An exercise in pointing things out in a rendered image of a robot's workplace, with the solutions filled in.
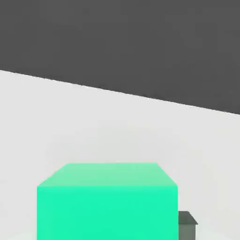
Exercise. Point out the small green cube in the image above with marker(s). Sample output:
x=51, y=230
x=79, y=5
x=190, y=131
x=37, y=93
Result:
x=107, y=210

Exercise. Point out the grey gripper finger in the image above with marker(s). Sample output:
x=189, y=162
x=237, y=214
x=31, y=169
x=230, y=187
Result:
x=186, y=226

